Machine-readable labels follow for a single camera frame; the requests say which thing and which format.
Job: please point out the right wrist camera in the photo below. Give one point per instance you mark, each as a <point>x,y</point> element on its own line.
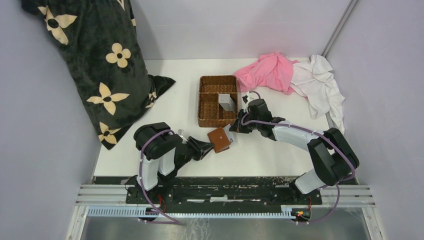
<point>248,98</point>

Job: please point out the grey cable duct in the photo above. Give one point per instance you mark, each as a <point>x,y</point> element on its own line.
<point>147,212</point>

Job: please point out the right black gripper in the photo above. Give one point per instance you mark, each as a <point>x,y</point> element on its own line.
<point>237,126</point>

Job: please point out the brown leather card holder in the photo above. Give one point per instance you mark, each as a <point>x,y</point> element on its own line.
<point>219,138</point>

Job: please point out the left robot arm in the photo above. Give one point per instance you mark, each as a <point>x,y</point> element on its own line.
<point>163,153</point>

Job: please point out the black floral pillow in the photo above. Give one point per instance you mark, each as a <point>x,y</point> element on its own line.
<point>98,41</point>

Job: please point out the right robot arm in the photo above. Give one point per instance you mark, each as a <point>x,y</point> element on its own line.
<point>332,158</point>

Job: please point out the pink cloth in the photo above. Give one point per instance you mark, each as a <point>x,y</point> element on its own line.
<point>274,71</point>

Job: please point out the white cloth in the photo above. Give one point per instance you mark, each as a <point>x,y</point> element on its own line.
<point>315,81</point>

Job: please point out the grey card stack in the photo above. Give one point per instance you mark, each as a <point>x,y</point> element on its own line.
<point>227,103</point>

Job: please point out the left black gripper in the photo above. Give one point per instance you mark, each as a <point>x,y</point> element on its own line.
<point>201,148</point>

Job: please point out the white credit card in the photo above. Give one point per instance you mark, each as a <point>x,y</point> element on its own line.
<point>229,134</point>

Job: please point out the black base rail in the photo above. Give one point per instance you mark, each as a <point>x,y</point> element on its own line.
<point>270,190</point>

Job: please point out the brown woven basket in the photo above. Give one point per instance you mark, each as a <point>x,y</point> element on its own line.
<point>210,114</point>

